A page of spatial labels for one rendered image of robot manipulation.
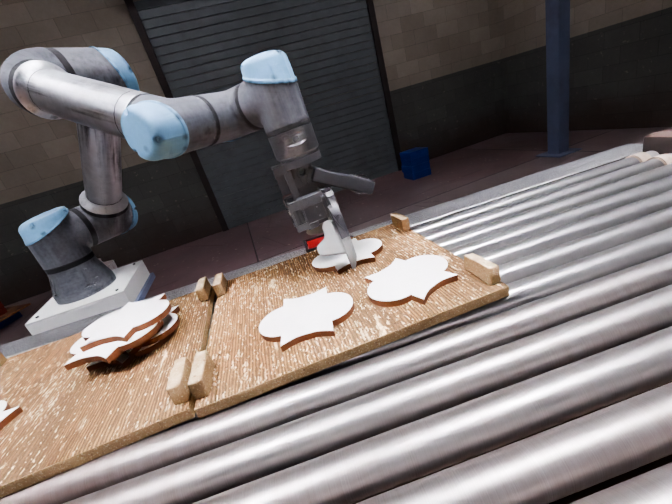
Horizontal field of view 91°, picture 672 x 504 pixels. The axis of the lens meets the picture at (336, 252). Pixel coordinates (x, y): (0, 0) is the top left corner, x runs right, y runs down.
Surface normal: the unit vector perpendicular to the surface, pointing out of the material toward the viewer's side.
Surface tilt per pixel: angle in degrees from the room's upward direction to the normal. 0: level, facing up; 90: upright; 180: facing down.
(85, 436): 0
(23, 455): 0
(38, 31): 90
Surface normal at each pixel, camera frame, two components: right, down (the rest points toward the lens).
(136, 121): -0.46, 0.47
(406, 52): 0.31, 0.29
